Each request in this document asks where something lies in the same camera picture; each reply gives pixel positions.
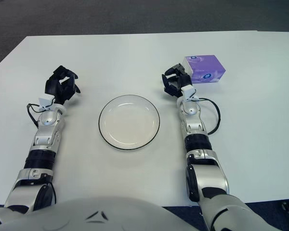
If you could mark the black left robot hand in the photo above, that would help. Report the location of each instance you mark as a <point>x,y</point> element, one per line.
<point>55,86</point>

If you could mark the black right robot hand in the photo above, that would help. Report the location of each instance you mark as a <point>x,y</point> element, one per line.
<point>174,89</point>

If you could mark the purple tissue paper pack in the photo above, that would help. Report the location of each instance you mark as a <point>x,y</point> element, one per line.
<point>207,69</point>

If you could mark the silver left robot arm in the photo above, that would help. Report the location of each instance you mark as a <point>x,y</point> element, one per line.
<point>45,134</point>

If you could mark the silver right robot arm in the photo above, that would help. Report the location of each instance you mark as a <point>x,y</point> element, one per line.
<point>197,144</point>

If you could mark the white plate with black rim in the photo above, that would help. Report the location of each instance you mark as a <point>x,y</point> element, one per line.
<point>128,124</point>

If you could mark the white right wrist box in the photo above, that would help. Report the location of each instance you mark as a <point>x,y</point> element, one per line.
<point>187,91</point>

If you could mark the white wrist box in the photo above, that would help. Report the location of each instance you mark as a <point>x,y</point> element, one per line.
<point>187,91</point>
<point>45,101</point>

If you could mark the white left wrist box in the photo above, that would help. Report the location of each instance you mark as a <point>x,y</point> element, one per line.
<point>45,101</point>

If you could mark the grey robot torso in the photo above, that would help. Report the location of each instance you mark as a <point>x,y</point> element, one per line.
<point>98,216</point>

